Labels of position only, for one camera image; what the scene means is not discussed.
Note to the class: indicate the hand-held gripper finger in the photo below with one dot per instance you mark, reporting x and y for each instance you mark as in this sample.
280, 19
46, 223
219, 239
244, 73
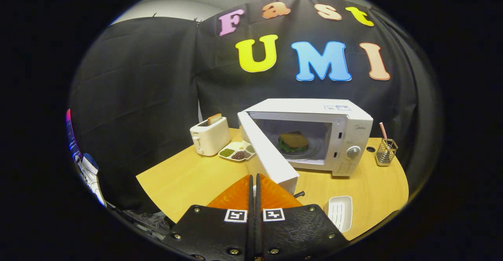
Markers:
250, 214
258, 233

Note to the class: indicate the lettuce sandwich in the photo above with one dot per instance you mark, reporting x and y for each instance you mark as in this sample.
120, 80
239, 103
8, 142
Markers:
294, 140

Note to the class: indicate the white microwave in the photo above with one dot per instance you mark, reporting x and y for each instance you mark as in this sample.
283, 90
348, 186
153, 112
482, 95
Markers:
353, 131

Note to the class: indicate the glass microwave turntable plate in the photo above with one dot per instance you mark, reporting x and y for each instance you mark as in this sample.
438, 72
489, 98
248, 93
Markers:
316, 150

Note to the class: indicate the pile of red beans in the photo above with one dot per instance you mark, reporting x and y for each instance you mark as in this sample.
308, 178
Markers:
238, 155

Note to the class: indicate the pile of green beans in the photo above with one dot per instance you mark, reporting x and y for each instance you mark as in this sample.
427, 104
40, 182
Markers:
227, 152

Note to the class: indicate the white divided dish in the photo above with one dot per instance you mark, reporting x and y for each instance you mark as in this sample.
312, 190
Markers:
237, 147

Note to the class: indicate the white plastic tray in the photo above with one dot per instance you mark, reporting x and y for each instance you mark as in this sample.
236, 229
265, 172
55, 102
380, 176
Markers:
340, 212

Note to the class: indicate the white toaster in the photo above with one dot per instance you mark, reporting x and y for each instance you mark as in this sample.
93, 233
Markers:
212, 137

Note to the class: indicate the dark grey bag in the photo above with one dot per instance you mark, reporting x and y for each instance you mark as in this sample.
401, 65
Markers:
153, 219

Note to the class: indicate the toasted bread slice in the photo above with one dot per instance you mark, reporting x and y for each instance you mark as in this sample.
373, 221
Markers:
214, 118

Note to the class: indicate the black backdrop cloth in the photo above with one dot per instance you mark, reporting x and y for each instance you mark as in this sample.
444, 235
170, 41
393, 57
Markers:
157, 96

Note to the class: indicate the striped pink straw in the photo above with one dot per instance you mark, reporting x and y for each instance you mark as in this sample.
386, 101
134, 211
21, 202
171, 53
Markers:
382, 129

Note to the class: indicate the white desk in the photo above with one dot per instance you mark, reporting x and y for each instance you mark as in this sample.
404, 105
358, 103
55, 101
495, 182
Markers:
92, 182

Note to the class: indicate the blue cloth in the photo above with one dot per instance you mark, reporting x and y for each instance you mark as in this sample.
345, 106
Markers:
90, 159

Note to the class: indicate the computer monitor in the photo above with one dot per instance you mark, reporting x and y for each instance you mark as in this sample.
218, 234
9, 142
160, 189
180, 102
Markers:
72, 139

